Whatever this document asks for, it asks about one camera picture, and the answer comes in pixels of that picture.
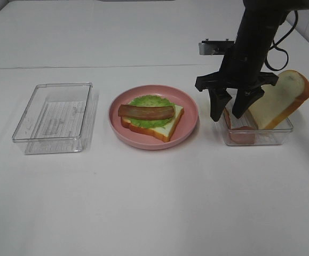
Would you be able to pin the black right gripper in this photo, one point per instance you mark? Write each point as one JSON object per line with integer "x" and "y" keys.
{"x": 243, "y": 74}

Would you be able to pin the bread slice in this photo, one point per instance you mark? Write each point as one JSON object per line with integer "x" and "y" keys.
{"x": 161, "y": 132}

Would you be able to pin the bacon strip tray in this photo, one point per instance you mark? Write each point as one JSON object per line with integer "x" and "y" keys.
{"x": 240, "y": 136}
{"x": 146, "y": 113}

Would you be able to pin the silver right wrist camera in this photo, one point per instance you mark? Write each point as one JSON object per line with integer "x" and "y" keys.
{"x": 207, "y": 47}

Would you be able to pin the bread slice right tray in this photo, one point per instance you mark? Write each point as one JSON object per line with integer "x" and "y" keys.
{"x": 281, "y": 100}

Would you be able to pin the pink round plate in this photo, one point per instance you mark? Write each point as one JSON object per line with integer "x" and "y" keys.
{"x": 183, "y": 130}

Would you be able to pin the clear plastic tray right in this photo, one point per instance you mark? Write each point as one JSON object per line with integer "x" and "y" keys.
{"x": 272, "y": 137}

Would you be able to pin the clear plastic tray left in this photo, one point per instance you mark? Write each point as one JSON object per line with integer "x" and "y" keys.
{"x": 58, "y": 118}

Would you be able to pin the clear plastic tray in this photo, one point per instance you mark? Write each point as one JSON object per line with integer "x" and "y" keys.
{"x": 58, "y": 118}
{"x": 272, "y": 137}

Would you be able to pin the green lettuce leaf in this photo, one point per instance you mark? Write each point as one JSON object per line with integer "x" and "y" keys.
{"x": 149, "y": 101}

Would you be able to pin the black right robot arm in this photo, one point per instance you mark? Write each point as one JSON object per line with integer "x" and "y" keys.
{"x": 260, "y": 23}

